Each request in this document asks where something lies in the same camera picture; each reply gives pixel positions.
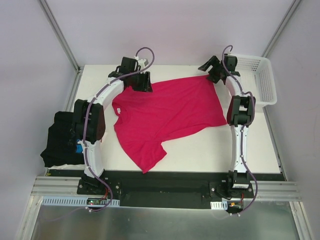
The white slotted cable duct right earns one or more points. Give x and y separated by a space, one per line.
219 205

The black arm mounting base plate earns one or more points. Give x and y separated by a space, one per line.
160 189

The white slotted cable duct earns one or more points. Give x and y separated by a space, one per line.
65 201
219 205

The white perforated plastic basket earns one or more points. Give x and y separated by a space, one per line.
256 76

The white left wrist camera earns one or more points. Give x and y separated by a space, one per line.
141 62

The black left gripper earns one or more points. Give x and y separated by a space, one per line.
141 81

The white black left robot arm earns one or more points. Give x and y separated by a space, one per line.
89 116

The aluminium frame rail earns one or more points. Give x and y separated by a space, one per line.
55 185

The white slotted cable duct left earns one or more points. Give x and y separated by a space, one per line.
65 201

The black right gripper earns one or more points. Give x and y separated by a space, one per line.
215 71

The black folded t shirt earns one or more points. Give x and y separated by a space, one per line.
62 146

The pink t shirt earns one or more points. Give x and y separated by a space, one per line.
174 109

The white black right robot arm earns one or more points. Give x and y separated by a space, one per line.
240 115

